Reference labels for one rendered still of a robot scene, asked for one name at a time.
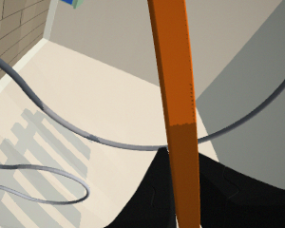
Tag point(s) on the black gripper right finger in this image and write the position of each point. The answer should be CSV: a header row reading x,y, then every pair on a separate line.
x,y
231,200

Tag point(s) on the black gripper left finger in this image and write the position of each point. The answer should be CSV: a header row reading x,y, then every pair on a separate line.
x,y
152,205

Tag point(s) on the grey loop with orange handle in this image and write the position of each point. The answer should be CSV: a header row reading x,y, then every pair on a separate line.
x,y
169,22

